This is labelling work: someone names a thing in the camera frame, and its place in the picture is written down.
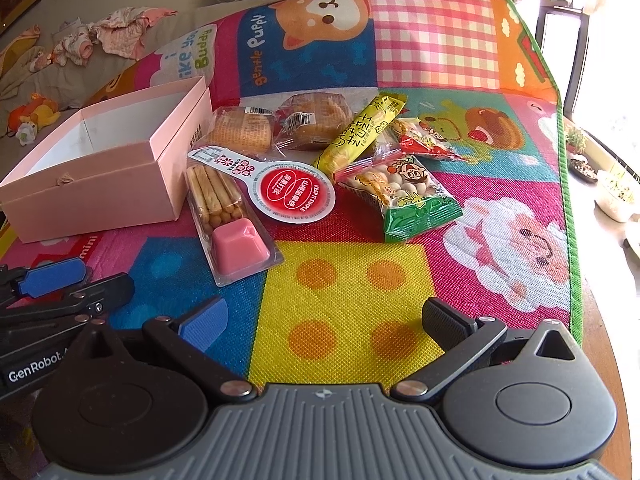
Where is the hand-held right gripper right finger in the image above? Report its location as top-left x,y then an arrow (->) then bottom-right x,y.
390,297 -> 576,403

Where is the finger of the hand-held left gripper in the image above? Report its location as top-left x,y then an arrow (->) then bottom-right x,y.
0,272 -> 136,336
0,256 -> 93,309

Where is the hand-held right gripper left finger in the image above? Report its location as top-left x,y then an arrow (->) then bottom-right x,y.
75,296 -> 258,403

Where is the pink cardboard box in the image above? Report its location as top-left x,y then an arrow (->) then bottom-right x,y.
0,76 -> 215,244

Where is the biscuit stick pack with dip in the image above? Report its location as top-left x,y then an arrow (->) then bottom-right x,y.
186,157 -> 285,287

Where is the green snack packet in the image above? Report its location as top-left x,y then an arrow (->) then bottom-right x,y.
334,152 -> 463,244

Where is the red snack packet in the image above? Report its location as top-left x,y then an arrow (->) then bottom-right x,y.
390,117 -> 468,163

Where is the bread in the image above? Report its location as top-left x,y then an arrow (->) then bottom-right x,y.
206,106 -> 277,157
272,92 -> 355,152

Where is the yellow cheese stick packet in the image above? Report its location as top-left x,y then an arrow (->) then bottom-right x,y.
312,92 -> 405,173

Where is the colourful cartoon play mat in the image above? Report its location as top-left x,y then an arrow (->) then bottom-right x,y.
0,0 -> 585,391

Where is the orange plush toy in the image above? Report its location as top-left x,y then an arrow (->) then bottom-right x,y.
7,92 -> 61,133

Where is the beige sofa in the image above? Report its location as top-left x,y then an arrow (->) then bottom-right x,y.
0,5 -> 216,176

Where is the pale round plant pot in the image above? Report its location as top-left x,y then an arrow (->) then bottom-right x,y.
622,222 -> 640,261

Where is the dark plant dish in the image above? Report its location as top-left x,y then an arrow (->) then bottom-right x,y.
570,155 -> 599,183

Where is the white plant pot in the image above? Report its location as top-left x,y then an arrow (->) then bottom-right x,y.
595,165 -> 640,223

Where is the small potted plant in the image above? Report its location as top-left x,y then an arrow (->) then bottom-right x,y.
565,127 -> 588,157

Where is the white pink baby garment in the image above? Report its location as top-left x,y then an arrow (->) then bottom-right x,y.
52,25 -> 96,67

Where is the pink baby clothes pile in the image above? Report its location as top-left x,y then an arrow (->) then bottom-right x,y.
90,7 -> 178,58

